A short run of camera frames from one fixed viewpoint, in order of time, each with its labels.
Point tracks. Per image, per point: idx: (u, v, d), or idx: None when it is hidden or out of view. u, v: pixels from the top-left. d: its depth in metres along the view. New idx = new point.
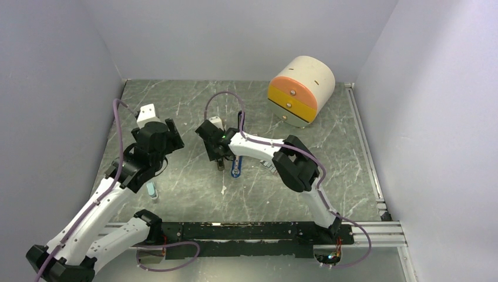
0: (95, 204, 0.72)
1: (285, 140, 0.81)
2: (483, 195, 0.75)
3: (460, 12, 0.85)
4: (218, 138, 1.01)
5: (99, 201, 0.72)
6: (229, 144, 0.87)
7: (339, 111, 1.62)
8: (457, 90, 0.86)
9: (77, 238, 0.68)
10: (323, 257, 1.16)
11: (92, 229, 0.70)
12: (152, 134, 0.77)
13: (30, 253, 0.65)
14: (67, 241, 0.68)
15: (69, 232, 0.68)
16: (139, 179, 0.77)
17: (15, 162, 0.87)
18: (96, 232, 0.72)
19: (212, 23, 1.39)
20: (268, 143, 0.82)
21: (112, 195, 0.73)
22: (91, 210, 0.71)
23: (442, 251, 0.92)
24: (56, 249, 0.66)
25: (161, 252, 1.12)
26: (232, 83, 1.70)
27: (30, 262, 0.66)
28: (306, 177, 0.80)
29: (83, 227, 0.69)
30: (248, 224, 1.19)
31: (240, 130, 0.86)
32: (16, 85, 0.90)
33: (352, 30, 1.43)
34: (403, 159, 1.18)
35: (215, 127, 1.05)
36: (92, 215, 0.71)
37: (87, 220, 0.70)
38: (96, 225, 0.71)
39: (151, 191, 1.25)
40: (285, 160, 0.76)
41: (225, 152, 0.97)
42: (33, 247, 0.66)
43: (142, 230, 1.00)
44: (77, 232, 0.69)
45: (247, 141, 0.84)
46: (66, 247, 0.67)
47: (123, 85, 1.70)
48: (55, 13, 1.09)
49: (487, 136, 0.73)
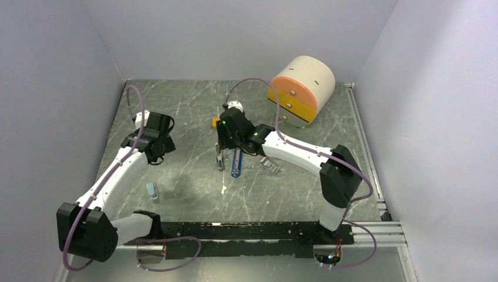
0: (119, 164, 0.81)
1: (333, 150, 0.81)
2: (483, 197, 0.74)
3: (460, 11, 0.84)
4: (248, 134, 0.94)
5: (123, 162, 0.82)
6: (265, 145, 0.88)
7: (339, 111, 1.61)
8: (457, 90, 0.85)
9: (107, 192, 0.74)
10: (323, 257, 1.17)
11: (118, 185, 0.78)
12: (161, 115, 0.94)
13: (61, 209, 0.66)
14: (97, 195, 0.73)
15: (99, 187, 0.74)
16: (151, 150, 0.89)
17: (14, 163, 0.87)
18: (118, 192, 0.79)
19: (212, 23, 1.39)
20: (313, 150, 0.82)
21: (133, 157, 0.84)
22: (115, 170, 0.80)
23: (443, 251, 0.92)
24: (90, 201, 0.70)
25: (161, 252, 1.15)
26: (232, 83, 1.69)
27: (60, 218, 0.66)
28: (350, 192, 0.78)
29: (111, 183, 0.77)
30: (248, 224, 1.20)
31: (279, 132, 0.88)
32: (16, 86, 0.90)
33: (352, 29, 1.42)
34: (403, 159, 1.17)
35: (244, 119, 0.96)
36: (117, 174, 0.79)
37: (113, 177, 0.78)
38: (120, 183, 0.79)
39: (151, 191, 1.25)
40: (332, 173, 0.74)
41: (255, 150, 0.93)
42: (64, 204, 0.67)
43: (146, 222, 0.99)
44: (106, 188, 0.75)
45: (286, 144, 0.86)
46: (98, 199, 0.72)
47: (123, 85, 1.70)
48: (54, 13, 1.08)
49: (488, 137, 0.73)
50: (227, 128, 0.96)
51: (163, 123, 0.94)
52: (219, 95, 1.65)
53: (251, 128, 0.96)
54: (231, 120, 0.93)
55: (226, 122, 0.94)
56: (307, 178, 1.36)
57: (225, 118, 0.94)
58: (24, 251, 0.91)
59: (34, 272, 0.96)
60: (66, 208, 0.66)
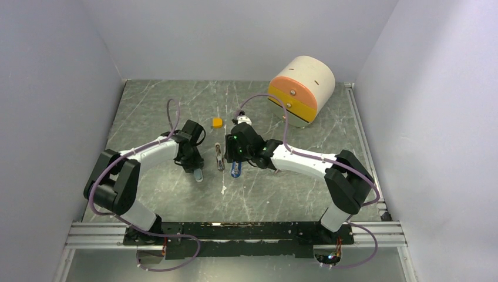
0: (158, 142, 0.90)
1: (337, 155, 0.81)
2: (483, 196, 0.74)
3: (459, 11, 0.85)
4: (258, 150, 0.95)
5: (161, 142, 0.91)
6: (273, 158, 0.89)
7: (339, 111, 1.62)
8: (458, 88, 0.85)
9: (143, 155, 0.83)
10: (323, 257, 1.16)
11: (151, 156, 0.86)
12: (197, 124, 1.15)
13: (107, 151, 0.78)
14: (137, 153, 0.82)
15: (141, 148, 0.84)
16: (181, 148, 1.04)
17: (14, 163, 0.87)
18: (148, 162, 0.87)
19: (212, 24, 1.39)
20: (318, 157, 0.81)
21: (170, 142, 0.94)
22: (154, 145, 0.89)
23: (443, 251, 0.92)
24: (130, 153, 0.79)
25: (161, 252, 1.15)
26: (232, 83, 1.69)
27: (101, 158, 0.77)
28: (361, 198, 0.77)
29: (148, 150, 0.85)
30: (248, 224, 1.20)
31: (285, 143, 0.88)
32: (17, 86, 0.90)
33: (352, 30, 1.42)
34: (403, 159, 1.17)
35: (256, 134, 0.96)
36: (154, 147, 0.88)
37: (150, 148, 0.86)
38: (154, 154, 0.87)
39: (198, 174, 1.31)
40: (339, 179, 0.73)
41: (265, 165, 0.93)
42: (110, 150, 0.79)
43: (148, 216, 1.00)
44: (146, 151, 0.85)
45: (292, 154, 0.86)
46: (136, 155, 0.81)
47: (123, 85, 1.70)
48: (54, 13, 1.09)
49: (488, 137, 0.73)
50: (239, 142, 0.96)
51: (196, 131, 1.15)
52: (219, 95, 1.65)
53: (261, 143, 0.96)
54: (243, 135, 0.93)
55: (238, 137, 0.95)
56: (307, 178, 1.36)
57: (236, 133, 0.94)
58: (24, 252, 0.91)
59: (34, 272, 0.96)
60: (109, 152, 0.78)
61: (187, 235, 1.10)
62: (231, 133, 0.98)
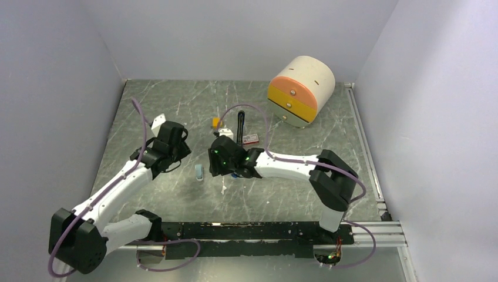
0: (123, 178, 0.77)
1: (319, 156, 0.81)
2: (483, 196, 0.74)
3: (458, 10, 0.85)
4: (241, 160, 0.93)
5: (126, 175, 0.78)
6: (257, 167, 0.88)
7: (339, 111, 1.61)
8: (458, 87, 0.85)
9: (104, 204, 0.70)
10: (322, 257, 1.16)
11: (117, 198, 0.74)
12: (172, 128, 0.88)
13: (57, 214, 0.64)
14: (95, 205, 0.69)
15: (98, 197, 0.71)
16: (158, 165, 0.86)
17: (14, 162, 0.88)
18: (115, 205, 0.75)
19: (212, 23, 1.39)
20: (300, 160, 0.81)
21: (137, 172, 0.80)
22: (118, 183, 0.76)
23: (443, 251, 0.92)
24: (85, 211, 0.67)
25: (161, 252, 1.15)
26: (232, 83, 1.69)
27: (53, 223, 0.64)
28: (347, 194, 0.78)
29: (110, 195, 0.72)
30: (248, 224, 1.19)
31: (267, 151, 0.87)
32: (17, 85, 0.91)
33: (352, 30, 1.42)
34: (403, 159, 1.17)
35: (236, 145, 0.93)
36: (119, 186, 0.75)
37: (112, 191, 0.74)
38: (119, 197, 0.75)
39: (199, 172, 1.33)
40: (324, 179, 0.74)
41: (250, 174, 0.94)
42: (60, 210, 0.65)
43: (145, 224, 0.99)
44: (107, 197, 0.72)
45: (275, 161, 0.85)
46: (94, 210, 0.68)
47: (123, 85, 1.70)
48: (54, 13, 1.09)
49: (488, 137, 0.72)
50: (218, 155, 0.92)
51: (174, 137, 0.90)
52: (219, 95, 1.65)
53: (243, 153, 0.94)
54: (224, 148, 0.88)
55: (218, 151, 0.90)
56: None
57: (216, 147, 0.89)
58: (24, 251, 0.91)
59: (34, 272, 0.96)
60: (60, 213, 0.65)
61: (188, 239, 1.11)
62: (211, 146, 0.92)
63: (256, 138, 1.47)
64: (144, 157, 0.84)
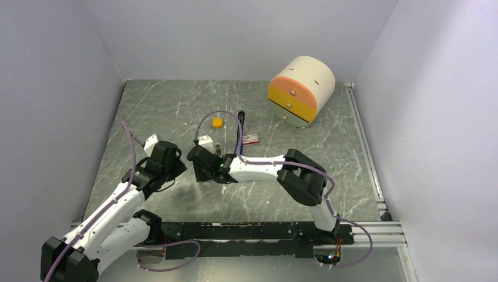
0: (114, 202, 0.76)
1: (286, 155, 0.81)
2: (483, 196, 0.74)
3: (458, 9, 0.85)
4: (217, 167, 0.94)
5: (117, 200, 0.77)
6: (230, 171, 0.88)
7: (339, 111, 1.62)
8: (458, 87, 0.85)
9: (94, 231, 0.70)
10: (322, 257, 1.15)
11: (109, 224, 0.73)
12: (165, 149, 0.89)
13: (47, 243, 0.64)
14: (85, 232, 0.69)
15: (89, 224, 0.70)
16: (150, 187, 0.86)
17: (14, 161, 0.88)
18: (108, 231, 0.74)
19: (212, 23, 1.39)
20: (269, 161, 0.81)
21: (129, 195, 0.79)
22: (110, 207, 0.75)
23: (443, 251, 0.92)
24: (75, 238, 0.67)
25: (161, 252, 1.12)
26: (232, 83, 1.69)
27: (44, 252, 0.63)
28: (318, 190, 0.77)
29: (100, 221, 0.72)
30: (248, 224, 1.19)
31: (239, 155, 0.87)
32: (17, 84, 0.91)
33: (352, 30, 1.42)
34: (403, 159, 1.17)
35: (211, 153, 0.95)
36: (110, 211, 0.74)
37: (103, 217, 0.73)
38: (110, 222, 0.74)
39: None
40: (290, 177, 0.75)
41: (226, 180, 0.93)
42: (51, 238, 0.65)
43: (142, 230, 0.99)
44: (97, 224, 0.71)
45: (246, 165, 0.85)
46: (84, 238, 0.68)
47: (123, 85, 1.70)
48: (54, 13, 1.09)
49: (489, 137, 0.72)
50: (195, 164, 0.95)
51: (167, 157, 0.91)
52: (219, 95, 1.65)
53: (218, 160, 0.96)
54: (197, 158, 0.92)
55: (194, 161, 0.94)
56: None
57: (192, 157, 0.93)
58: (24, 251, 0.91)
59: (34, 272, 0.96)
60: (50, 242, 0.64)
61: (188, 241, 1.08)
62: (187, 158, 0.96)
63: (257, 138, 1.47)
64: (136, 178, 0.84)
